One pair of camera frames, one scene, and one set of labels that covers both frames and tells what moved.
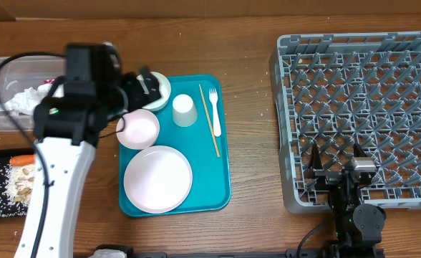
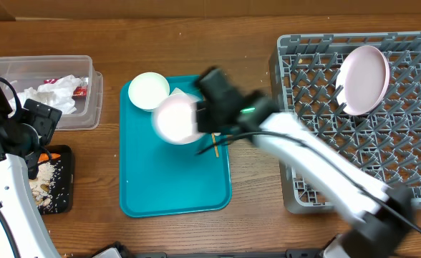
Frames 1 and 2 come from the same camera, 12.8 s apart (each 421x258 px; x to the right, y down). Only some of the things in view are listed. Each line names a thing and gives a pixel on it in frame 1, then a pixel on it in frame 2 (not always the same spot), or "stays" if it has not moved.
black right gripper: (329, 177) -> (204, 112)
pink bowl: (141, 129) -> (175, 120)
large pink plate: (157, 179) -> (363, 79)
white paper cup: (184, 110) -> (177, 91)
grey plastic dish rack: (380, 89) stays
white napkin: (24, 102) stays
